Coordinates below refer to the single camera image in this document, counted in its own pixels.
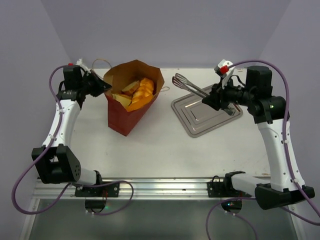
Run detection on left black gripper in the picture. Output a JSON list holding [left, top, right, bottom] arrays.
[[79, 69, 112, 97]]

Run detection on red brown paper bag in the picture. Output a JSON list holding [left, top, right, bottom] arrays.
[[103, 59, 165, 136]]

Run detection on braided fake bread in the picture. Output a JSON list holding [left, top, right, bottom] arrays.
[[131, 78, 154, 106]]

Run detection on metal tongs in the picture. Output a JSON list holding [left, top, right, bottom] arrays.
[[171, 72, 237, 116]]

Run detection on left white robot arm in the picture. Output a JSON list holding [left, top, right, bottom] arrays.
[[31, 62, 111, 197]]

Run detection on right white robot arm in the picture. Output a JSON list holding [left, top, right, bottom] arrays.
[[202, 64, 315, 210]]

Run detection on silver metal tray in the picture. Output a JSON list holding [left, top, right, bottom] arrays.
[[171, 93, 243, 138]]

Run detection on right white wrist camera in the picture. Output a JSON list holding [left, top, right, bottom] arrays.
[[214, 59, 235, 89]]

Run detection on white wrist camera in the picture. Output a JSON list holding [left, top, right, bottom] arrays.
[[214, 59, 235, 89], [66, 58, 91, 75]]

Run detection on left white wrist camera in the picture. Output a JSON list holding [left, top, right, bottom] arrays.
[[66, 58, 91, 75]]

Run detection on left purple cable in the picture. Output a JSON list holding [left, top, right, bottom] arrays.
[[9, 65, 135, 216]]

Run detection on purple cable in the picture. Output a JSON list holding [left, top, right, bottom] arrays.
[[204, 59, 320, 240], [9, 65, 135, 216]]

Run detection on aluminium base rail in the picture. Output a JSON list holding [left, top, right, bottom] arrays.
[[32, 177, 273, 201]]

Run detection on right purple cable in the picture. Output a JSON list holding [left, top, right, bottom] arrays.
[[204, 59, 320, 240]]

